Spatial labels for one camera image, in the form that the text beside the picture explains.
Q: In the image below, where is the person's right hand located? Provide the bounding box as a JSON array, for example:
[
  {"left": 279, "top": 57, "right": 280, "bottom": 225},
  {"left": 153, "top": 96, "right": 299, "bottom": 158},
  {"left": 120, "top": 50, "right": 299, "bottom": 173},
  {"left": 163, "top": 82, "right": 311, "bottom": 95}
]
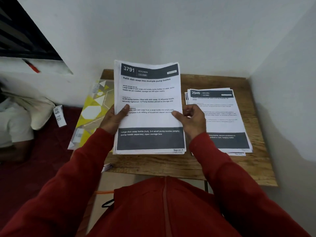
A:
[{"left": 171, "top": 104, "right": 207, "bottom": 142}]

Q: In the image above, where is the person's right forearm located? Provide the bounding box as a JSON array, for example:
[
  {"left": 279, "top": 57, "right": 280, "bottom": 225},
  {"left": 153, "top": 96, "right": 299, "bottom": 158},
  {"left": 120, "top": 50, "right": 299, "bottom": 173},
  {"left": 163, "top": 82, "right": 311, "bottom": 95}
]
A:
[{"left": 189, "top": 132, "right": 311, "bottom": 237}]

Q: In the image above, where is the person's left forearm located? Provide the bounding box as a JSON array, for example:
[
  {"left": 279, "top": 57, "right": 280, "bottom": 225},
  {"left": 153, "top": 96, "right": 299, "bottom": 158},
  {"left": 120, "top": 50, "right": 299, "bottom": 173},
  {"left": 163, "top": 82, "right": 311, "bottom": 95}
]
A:
[{"left": 0, "top": 127, "right": 116, "bottom": 237}]

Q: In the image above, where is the stack of printed sheets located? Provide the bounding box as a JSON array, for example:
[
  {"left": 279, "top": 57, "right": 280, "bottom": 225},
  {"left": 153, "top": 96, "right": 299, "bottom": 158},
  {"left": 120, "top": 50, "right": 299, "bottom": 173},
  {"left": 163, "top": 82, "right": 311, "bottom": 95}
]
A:
[{"left": 113, "top": 60, "right": 187, "bottom": 155}]

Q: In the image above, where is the white pillow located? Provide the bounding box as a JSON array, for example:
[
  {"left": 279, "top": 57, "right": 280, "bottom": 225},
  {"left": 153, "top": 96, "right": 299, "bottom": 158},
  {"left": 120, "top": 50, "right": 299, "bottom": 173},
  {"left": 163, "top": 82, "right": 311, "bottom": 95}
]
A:
[{"left": 0, "top": 89, "right": 55, "bottom": 131}]

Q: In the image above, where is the dark louvred window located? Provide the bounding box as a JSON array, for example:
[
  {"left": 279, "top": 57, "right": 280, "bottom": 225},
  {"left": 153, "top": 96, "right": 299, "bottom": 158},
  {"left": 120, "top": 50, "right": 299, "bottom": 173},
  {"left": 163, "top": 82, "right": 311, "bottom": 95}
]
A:
[{"left": 0, "top": 0, "right": 64, "bottom": 61}]

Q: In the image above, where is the maroon bed mattress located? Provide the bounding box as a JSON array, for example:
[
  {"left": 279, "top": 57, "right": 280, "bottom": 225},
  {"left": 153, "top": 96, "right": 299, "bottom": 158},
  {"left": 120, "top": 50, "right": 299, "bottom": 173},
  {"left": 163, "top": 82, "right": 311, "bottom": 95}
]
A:
[{"left": 0, "top": 106, "right": 83, "bottom": 230}]

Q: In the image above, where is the yellow patterned plastic folder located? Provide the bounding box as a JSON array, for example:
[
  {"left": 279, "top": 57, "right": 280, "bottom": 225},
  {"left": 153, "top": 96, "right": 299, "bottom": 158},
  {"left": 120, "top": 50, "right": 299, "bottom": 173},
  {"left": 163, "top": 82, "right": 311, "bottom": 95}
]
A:
[{"left": 67, "top": 80, "right": 115, "bottom": 150}]

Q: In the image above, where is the person's left hand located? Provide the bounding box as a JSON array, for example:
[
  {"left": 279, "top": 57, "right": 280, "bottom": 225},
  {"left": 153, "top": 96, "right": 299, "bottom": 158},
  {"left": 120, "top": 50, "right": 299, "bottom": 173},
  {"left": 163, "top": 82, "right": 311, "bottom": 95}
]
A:
[{"left": 100, "top": 104, "right": 130, "bottom": 136}]

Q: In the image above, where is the person's red jacket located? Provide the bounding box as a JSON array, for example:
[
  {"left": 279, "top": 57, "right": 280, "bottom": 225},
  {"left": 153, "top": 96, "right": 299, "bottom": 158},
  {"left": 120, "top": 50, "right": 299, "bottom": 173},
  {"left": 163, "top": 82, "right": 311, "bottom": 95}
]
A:
[{"left": 88, "top": 176, "right": 242, "bottom": 237}]

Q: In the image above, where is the small pile of printed sheets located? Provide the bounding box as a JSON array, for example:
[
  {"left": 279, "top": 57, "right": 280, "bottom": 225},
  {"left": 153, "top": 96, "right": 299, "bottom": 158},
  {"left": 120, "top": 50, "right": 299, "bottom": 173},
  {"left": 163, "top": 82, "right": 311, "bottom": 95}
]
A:
[{"left": 184, "top": 87, "right": 253, "bottom": 156}]

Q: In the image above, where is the sorted pile with dark headers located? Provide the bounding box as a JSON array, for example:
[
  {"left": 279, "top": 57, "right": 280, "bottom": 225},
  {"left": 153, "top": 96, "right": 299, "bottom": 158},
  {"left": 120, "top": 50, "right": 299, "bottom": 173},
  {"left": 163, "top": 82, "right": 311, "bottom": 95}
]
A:
[{"left": 189, "top": 89, "right": 251, "bottom": 152}]

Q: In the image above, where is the red marker on sill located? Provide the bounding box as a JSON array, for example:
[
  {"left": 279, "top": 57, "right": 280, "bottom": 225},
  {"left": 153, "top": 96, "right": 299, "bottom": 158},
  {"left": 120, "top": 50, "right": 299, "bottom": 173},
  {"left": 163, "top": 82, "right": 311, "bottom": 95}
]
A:
[{"left": 23, "top": 59, "right": 40, "bottom": 73}]

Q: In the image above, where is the white paper label tag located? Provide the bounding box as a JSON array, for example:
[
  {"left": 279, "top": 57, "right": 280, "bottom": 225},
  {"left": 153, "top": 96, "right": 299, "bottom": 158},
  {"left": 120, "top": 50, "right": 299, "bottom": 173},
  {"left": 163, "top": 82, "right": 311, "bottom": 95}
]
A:
[{"left": 53, "top": 105, "right": 67, "bottom": 128}]

